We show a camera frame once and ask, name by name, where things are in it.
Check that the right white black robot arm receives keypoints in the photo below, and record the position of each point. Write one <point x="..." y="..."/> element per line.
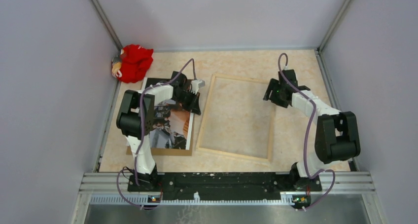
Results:
<point x="331" y="135"/>

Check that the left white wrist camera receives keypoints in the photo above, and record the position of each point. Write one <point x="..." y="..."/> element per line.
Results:
<point x="196" y="85"/>

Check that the red cloth doll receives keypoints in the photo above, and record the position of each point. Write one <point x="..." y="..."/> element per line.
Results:
<point x="131" y="63"/>

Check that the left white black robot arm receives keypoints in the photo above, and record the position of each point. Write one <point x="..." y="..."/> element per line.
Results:
<point x="144" y="163"/>

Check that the printed photo with white border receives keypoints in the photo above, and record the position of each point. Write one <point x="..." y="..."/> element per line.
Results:
<point x="170" y="126"/>

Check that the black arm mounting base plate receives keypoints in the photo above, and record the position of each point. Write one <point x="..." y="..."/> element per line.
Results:
<point x="222" y="186"/>

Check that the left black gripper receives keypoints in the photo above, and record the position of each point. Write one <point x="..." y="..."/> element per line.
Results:
<point x="193" y="105"/>

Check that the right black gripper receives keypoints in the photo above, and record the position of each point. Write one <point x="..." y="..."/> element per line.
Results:
<point x="273" y="85"/>

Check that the clear acrylic sheet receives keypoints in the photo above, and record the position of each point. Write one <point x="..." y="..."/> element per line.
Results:
<point x="238" y="118"/>

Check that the aluminium front rail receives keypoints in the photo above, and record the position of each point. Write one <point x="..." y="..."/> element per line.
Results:
<point x="345" y="198"/>

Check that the brown cardboard backing board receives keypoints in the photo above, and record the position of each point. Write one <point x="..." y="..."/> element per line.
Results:
<point x="173" y="152"/>

